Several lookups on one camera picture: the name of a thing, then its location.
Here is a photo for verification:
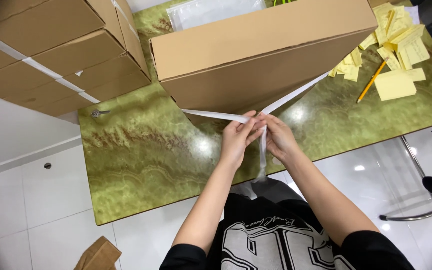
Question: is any person's right hand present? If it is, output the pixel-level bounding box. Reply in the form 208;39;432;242
259;112;303;164

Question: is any person's left hand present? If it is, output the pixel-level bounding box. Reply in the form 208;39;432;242
219;110;268;170

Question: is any white packing strap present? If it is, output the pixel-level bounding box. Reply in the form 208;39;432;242
180;71;331;184

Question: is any large open cardboard box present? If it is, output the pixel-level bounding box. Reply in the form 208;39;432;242
149;0;379;127

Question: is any black printed t-shirt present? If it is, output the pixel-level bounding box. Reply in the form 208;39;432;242
159;177;416;270

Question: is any yellow pencil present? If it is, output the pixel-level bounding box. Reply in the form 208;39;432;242
356;57;389;104

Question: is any yellow notepad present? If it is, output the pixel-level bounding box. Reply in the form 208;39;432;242
373;68;427;102

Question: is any clear plastic bag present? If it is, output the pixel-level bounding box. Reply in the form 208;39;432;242
166;0;268;32

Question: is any pile of yellow paper slips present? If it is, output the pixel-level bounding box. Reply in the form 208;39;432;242
328;2;431;82

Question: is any brown cardboard piece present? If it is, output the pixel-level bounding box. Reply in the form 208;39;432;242
73;235;122;270

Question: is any tied bundle of cardboard boxes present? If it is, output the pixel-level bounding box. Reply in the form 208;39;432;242
0;0;152;118

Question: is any chrome chair frame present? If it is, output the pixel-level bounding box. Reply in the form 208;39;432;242
379;135;432;222

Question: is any white strap round bundle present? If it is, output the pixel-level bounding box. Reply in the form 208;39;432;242
0;28;101;104

